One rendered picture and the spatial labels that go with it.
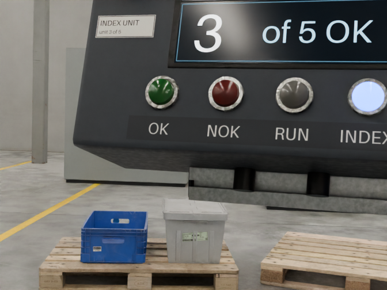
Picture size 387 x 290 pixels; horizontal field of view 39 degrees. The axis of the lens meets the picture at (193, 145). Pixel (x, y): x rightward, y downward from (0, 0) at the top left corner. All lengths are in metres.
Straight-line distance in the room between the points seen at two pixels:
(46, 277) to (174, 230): 0.81
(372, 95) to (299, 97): 0.05
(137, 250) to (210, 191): 2.97
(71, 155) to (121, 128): 7.63
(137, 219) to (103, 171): 4.02
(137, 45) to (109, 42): 0.02
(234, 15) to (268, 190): 0.15
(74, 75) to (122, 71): 7.59
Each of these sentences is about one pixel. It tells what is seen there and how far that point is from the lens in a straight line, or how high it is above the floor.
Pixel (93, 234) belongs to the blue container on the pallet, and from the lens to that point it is 3.43.
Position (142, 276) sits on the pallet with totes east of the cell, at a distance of 3.36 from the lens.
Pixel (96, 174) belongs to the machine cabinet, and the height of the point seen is 0.14.
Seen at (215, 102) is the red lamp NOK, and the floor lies 1.11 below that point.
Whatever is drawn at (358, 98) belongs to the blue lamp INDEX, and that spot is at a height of 1.12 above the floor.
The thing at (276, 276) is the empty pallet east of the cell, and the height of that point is 0.06.
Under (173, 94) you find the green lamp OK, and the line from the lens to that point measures 0.41.
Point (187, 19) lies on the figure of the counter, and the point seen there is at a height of 1.17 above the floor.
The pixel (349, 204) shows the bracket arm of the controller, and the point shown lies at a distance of 0.46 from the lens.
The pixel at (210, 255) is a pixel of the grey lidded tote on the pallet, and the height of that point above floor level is 0.20.
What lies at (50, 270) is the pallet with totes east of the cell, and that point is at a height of 0.13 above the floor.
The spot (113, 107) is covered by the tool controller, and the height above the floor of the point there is 1.10.
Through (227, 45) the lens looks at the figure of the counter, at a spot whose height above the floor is 1.15.
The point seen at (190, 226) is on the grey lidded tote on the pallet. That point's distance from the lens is 3.40.
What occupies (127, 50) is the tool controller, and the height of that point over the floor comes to 1.15.
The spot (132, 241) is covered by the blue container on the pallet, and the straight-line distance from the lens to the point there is 3.42.
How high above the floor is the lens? 1.10
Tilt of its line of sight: 4 degrees down
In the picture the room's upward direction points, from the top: 2 degrees clockwise
